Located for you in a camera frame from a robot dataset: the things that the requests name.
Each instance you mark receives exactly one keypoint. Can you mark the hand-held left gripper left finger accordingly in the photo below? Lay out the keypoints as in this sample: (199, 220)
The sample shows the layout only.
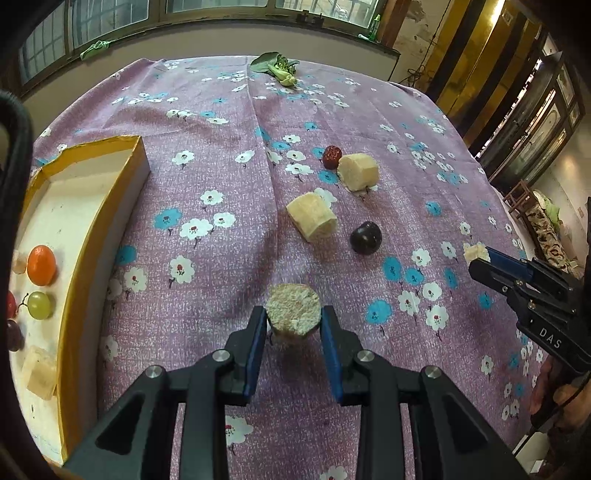
(256, 355)

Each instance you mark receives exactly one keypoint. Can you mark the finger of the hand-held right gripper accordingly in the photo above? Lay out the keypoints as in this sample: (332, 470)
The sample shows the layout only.
(494, 276)
(510, 264)

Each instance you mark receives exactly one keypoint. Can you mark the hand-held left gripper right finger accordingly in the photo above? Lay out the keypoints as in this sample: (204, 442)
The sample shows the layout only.
(331, 355)

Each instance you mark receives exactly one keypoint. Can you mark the corn piece cut face up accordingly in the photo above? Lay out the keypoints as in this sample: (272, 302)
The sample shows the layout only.
(294, 310)

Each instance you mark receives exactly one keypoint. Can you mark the gold-rimmed white cardboard box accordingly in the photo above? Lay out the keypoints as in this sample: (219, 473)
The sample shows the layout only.
(69, 277)

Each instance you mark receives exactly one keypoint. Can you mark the green grape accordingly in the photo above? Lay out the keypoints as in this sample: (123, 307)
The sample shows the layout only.
(39, 304)

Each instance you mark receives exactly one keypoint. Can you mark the orange tomato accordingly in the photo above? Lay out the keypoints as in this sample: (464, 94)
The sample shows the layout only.
(41, 264)

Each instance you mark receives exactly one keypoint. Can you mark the dark red grape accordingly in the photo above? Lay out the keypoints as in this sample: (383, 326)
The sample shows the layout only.
(14, 334)

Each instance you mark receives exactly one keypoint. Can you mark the red tomato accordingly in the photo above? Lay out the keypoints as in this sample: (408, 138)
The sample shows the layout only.
(11, 304)

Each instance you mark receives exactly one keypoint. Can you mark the small corn piece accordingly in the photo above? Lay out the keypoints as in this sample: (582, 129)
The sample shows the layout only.
(18, 264)

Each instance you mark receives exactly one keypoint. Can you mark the person's right hand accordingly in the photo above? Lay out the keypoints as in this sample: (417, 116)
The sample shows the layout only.
(561, 397)

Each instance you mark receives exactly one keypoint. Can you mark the wooden chair with patterned cushion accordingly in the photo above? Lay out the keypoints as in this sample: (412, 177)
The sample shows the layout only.
(547, 226)

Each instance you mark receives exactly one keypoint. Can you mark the dark purple plum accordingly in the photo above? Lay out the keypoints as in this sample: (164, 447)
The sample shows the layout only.
(365, 237)

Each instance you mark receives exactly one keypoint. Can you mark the middle corn piece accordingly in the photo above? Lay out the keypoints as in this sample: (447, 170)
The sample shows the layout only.
(311, 216)

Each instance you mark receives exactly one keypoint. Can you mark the dark wooden glass cabinet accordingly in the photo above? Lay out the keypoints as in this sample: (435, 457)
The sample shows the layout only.
(545, 124)

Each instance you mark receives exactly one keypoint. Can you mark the corn piece by date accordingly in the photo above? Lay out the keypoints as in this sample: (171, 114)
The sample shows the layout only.
(358, 171)

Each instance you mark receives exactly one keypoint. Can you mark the purple floral tablecloth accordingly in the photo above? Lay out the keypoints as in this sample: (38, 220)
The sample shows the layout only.
(231, 184)

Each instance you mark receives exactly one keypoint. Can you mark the red jujube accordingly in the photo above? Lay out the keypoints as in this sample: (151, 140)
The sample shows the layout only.
(331, 157)

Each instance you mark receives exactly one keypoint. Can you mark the green bottle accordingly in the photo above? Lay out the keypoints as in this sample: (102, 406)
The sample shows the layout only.
(376, 26)

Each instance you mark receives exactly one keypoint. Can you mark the green bok choy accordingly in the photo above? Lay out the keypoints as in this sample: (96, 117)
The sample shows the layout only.
(277, 67)

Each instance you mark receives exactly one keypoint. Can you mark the barred window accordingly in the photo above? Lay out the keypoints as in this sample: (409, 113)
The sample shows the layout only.
(184, 18)

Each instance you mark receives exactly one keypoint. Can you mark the green cloth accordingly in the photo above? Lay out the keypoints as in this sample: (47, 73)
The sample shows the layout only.
(94, 50)

